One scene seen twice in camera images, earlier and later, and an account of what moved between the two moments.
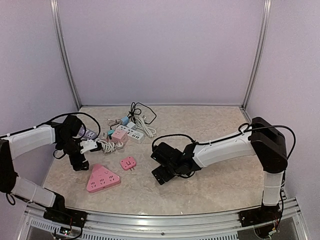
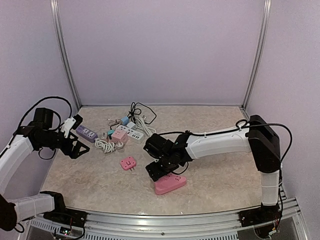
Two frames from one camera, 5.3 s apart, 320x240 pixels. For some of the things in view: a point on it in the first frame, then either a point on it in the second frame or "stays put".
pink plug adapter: (128, 163) stays put
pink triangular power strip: (101, 177) -> (168, 183)
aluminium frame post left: (56, 20) stays put
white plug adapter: (131, 124) stays put
